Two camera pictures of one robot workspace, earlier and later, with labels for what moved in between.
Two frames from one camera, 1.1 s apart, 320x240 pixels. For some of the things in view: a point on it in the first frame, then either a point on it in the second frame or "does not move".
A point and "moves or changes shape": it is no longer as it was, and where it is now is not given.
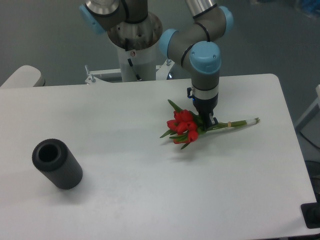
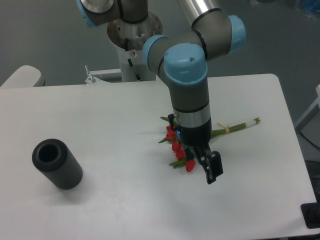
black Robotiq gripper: x=205 y=108 → x=199 y=137
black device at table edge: x=311 y=213 does not move
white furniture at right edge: x=309 y=126 does not move
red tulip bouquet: x=186 y=126 moves or changes shape
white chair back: x=25 y=76 does not move
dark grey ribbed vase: x=54 y=158 does not move
